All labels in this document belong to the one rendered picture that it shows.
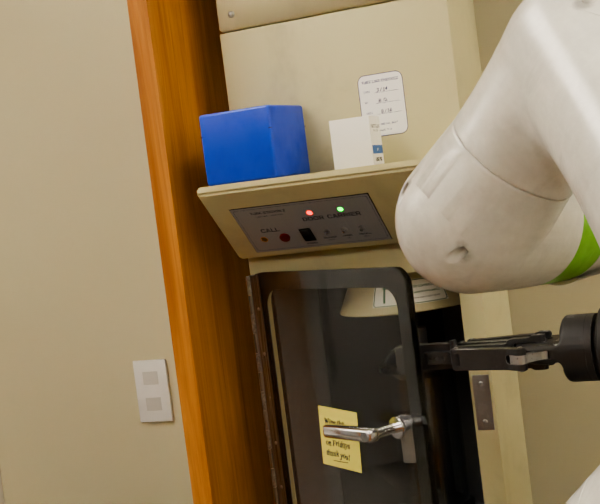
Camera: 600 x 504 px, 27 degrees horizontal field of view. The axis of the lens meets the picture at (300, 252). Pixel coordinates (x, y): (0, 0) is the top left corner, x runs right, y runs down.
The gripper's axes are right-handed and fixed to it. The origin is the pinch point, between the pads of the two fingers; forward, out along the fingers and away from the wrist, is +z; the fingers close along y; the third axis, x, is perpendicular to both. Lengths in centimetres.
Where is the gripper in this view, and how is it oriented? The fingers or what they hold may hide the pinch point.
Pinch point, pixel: (428, 356)
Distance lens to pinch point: 148.3
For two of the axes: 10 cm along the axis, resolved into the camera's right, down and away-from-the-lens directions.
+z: -8.9, 0.9, 4.4
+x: 1.3, 9.9, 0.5
